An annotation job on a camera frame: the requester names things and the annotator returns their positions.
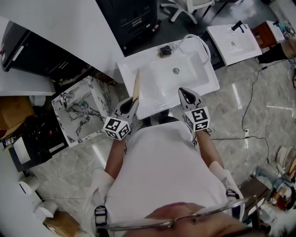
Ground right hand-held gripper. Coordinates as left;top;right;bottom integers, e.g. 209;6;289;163
178;87;210;133

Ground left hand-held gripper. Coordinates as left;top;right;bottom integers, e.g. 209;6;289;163
103;97;140;141

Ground tan wooden toiletry item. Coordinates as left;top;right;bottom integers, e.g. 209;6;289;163
132;69;141;103

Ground person's right forearm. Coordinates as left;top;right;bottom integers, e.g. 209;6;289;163
196;130;225;169

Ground person's left forearm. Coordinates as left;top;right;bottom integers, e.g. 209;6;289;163
105;138;128;181

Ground white sink counter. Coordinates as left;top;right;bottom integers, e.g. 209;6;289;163
116;39;221;120

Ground marble pattern sink basin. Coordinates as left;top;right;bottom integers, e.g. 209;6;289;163
51;75;112;148

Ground chrome marble sink faucet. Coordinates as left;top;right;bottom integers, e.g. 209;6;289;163
59;92;73;107

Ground small white sink basin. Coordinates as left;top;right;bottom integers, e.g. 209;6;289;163
206;23;264;67

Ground black tall sink faucet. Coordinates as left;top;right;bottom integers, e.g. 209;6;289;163
231;20;248;33

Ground narrow white sink basin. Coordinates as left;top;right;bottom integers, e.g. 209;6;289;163
265;20;287;43

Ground person's white shirt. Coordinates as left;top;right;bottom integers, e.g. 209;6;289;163
89;120;244;232

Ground black cluttered shelf unit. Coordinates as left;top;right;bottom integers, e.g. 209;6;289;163
9;108;70;172

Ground white office chair base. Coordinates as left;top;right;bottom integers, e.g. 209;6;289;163
160;0;216;25

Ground white desk panel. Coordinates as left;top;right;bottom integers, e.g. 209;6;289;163
0;0;125;97

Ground brown wooden cabinet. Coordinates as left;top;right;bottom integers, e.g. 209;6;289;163
251;22;278;49

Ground black low cabinet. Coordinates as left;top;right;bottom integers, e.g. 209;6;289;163
1;20;78;78

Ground dark brown wooden stool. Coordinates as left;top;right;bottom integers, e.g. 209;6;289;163
239;177;271;210

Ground brown cardboard box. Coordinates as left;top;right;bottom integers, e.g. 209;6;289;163
0;95;36;137

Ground white flat board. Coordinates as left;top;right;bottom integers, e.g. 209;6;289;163
13;137;32;166

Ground person's face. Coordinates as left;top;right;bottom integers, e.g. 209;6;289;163
142;202;256;237

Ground thin metal-framed glasses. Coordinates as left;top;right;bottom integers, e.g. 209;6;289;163
96;195;258;232

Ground white paper roll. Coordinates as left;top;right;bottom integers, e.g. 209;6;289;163
18;175;40;195
34;200;58;221

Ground small tan cardboard box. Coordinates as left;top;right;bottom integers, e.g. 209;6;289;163
43;211;81;237

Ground white flexible hose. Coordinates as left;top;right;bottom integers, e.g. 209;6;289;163
177;34;212;65

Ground black floor cable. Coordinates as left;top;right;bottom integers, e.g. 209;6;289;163
211;66;271;164

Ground black harness buckle strap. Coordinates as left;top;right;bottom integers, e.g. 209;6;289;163
94;205;108;227
226;188;241;201

